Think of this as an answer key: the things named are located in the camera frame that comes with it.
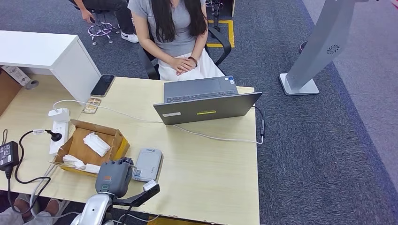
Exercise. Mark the person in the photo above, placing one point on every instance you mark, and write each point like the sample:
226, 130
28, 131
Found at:
124, 15
180, 34
23, 203

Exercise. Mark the black camera bracket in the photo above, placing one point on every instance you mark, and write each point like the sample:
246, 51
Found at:
136, 197

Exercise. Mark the brown cardboard box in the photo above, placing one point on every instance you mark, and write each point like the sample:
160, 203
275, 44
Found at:
81, 149

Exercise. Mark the white charger plug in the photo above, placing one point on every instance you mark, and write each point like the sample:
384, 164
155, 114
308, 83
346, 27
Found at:
59, 115

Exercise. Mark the white sneaker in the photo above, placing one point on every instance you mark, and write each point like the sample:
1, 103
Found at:
130, 37

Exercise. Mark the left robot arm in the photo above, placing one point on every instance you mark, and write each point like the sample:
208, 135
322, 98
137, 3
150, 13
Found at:
93, 209

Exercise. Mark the grey kiosk stand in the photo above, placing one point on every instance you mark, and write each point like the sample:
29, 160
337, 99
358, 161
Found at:
323, 40

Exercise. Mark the person's right hand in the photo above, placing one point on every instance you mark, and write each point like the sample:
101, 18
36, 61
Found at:
178, 63

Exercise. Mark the white power strip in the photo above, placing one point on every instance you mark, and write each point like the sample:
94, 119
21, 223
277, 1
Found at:
57, 149

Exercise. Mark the person's left forearm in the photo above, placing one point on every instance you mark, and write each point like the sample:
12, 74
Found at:
200, 43

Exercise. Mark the person's right forearm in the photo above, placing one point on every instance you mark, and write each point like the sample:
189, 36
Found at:
154, 51

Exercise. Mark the person's left hand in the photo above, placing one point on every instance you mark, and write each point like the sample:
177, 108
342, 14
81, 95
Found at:
186, 69

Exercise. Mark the dark round object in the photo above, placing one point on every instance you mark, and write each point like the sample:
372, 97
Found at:
302, 47

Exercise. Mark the white desk counter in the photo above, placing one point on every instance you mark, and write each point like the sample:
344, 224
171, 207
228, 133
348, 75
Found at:
37, 49

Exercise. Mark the chrome stool base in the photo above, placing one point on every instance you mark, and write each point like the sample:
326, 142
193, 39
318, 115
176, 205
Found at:
101, 29

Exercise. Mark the black smartphone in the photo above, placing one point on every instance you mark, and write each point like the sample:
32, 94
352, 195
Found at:
102, 85

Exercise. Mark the grey laptop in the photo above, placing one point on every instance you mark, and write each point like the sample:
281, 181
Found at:
205, 108

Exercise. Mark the white paper label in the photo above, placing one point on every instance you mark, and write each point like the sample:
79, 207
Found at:
15, 75

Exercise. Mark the yellow floor tape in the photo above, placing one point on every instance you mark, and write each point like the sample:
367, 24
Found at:
230, 34

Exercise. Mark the black power adapter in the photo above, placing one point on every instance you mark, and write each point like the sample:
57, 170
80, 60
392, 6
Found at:
8, 155

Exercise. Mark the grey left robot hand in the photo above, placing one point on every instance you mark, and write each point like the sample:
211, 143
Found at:
113, 178

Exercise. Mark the black power plug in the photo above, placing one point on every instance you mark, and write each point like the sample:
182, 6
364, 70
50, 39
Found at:
56, 136

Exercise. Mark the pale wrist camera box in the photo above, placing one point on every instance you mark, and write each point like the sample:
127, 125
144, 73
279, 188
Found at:
150, 185

